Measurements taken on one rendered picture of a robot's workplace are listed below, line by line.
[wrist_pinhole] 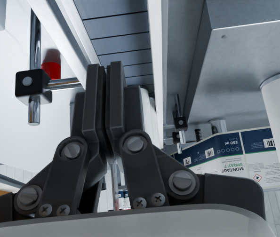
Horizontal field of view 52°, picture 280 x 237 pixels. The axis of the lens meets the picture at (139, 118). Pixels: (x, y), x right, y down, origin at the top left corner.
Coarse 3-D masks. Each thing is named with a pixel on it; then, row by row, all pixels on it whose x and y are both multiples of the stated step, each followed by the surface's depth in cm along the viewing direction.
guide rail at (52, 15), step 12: (36, 0) 17; (48, 0) 18; (36, 12) 18; (48, 12) 18; (60, 12) 20; (48, 24) 19; (60, 24) 20; (60, 36) 21; (72, 36) 23; (60, 48) 22; (72, 48) 22; (72, 60) 24; (84, 60) 26; (84, 72) 26; (84, 84) 29
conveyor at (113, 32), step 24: (96, 0) 29; (120, 0) 29; (144, 0) 30; (96, 24) 33; (120, 24) 33; (144, 24) 34; (96, 48) 37; (120, 48) 38; (144, 48) 39; (144, 72) 45
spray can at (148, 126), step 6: (144, 90) 50; (144, 96) 49; (144, 102) 49; (144, 108) 48; (144, 114) 48; (150, 114) 49; (144, 120) 47; (150, 120) 48; (144, 126) 47; (150, 126) 48; (150, 132) 47
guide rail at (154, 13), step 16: (160, 0) 25; (160, 16) 27; (160, 32) 30; (160, 48) 32; (160, 64) 36; (160, 80) 40; (160, 96) 46; (160, 112) 54; (160, 128) 64; (160, 144) 80
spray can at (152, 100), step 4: (152, 100) 55; (152, 104) 54; (152, 108) 54; (152, 112) 53; (152, 116) 53; (156, 116) 55; (152, 120) 53; (156, 120) 54; (152, 124) 53; (156, 124) 53; (156, 128) 53; (156, 132) 53; (156, 136) 52; (156, 140) 52; (156, 144) 52
